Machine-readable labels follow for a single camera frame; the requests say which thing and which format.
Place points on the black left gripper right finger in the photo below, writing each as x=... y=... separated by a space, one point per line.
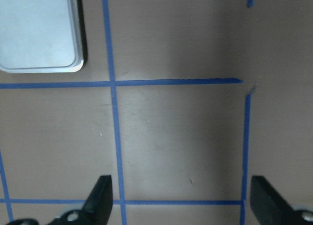
x=270 y=208

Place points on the silver kitchen scale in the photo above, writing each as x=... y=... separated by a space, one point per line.
x=42 y=36

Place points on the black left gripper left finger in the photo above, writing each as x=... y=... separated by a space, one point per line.
x=95 y=211

